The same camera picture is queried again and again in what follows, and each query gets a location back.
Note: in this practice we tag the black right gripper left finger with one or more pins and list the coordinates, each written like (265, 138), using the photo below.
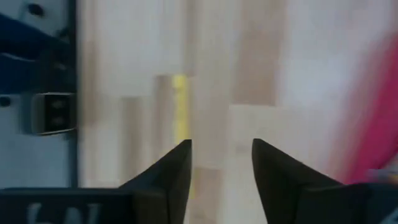
(168, 186)

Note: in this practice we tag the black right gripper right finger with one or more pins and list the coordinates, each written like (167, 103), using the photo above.
(280, 186)

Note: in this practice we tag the yellow highlighter marker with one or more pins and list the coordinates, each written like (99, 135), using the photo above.
(181, 109)

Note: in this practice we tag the pink plastic pencil box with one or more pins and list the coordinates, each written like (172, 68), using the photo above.
(379, 124)

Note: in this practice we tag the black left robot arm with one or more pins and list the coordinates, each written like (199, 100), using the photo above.
(31, 62)

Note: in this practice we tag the black table frame rail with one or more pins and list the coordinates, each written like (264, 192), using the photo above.
(73, 155)

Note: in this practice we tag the metal table clamp bracket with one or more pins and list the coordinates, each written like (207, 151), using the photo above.
(56, 113)

